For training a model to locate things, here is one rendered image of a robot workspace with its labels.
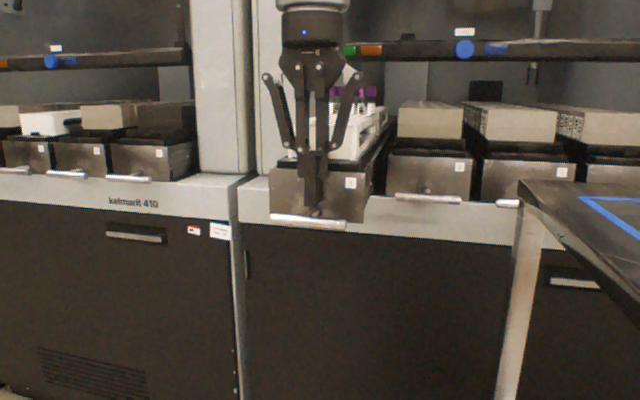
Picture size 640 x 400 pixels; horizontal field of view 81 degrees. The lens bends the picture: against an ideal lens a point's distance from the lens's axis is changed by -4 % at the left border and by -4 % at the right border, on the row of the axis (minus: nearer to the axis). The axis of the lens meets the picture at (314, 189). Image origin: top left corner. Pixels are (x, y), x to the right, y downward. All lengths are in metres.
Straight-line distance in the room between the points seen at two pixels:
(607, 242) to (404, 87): 1.09
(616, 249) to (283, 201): 0.39
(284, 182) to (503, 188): 0.35
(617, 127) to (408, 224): 0.38
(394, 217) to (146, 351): 0.67
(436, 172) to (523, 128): 0.18
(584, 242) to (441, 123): 0.47
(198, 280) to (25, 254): 0.48
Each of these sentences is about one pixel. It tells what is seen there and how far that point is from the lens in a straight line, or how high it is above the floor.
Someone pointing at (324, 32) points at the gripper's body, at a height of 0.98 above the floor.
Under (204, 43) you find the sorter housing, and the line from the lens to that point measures 0.86.
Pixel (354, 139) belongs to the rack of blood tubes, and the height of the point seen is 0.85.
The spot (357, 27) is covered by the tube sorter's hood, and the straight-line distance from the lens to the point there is 0.75.
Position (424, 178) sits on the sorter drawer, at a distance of 0.67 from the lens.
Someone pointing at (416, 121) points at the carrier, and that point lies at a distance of 0.73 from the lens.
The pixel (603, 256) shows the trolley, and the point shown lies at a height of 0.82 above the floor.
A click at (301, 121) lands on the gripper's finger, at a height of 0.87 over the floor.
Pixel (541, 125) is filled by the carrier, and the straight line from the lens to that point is 0.76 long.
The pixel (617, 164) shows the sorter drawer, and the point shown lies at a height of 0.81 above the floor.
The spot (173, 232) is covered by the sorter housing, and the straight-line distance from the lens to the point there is 0.85.
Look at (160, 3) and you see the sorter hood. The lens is 0.90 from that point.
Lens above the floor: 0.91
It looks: 14 degrees down
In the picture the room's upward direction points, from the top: straight up
